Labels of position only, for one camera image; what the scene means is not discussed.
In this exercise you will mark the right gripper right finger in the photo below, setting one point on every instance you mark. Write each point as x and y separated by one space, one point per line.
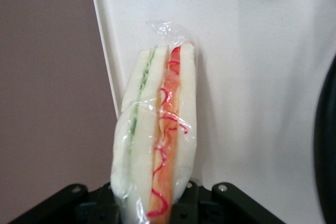
223 208

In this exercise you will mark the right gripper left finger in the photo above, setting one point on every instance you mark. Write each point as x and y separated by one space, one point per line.
86 208

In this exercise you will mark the ham lettuce sandwich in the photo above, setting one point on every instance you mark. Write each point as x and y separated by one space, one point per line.
141 129

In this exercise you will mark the beige plastic tray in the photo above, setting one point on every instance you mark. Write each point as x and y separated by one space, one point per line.
249 77

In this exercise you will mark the black round object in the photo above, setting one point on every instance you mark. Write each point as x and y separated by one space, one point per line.
328 155

